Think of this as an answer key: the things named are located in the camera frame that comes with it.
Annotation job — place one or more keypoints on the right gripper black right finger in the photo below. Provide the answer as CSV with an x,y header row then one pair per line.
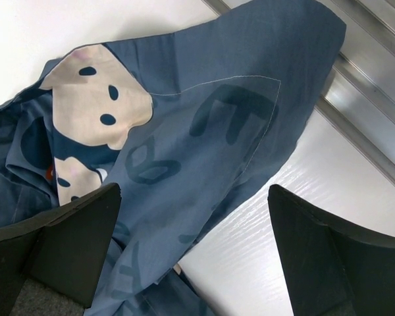
x,y
331,266

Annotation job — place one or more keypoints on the aluminium frame rail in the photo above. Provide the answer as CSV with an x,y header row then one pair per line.
x,y
359,97

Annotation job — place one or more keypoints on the blue cartoon print pillowcase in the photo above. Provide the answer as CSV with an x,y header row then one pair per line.
x,y
189,124

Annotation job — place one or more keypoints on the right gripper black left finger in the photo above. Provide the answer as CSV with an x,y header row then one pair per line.
x,y
51,263

